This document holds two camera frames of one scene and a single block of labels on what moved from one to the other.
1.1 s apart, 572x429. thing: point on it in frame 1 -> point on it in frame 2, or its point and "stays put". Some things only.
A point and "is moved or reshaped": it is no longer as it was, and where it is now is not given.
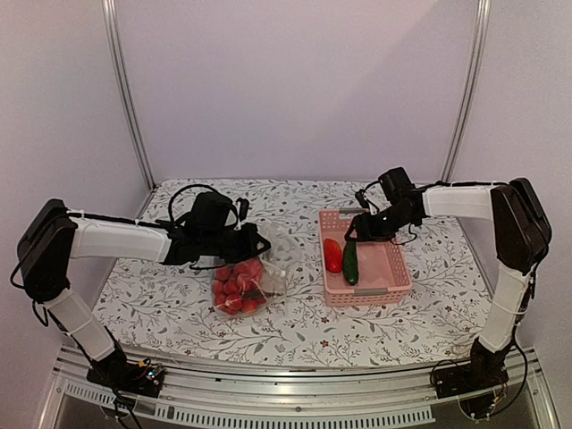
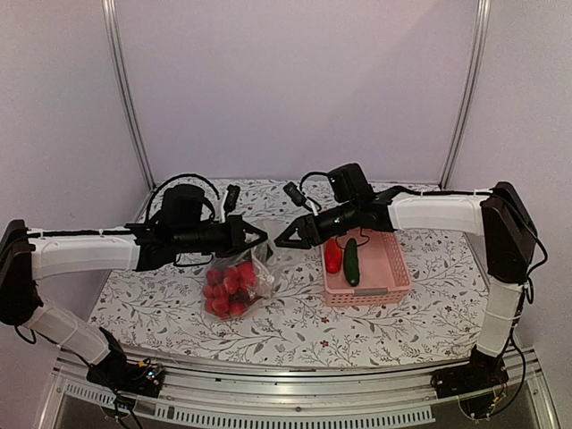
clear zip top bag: [251, 285] is moved or reshaped
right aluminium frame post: [483, 24] stays put
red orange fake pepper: [332, 255] stays put
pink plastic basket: [382, 274] stays put
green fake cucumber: [350, 266] stays put
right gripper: [366, 231] -> [312, 231]
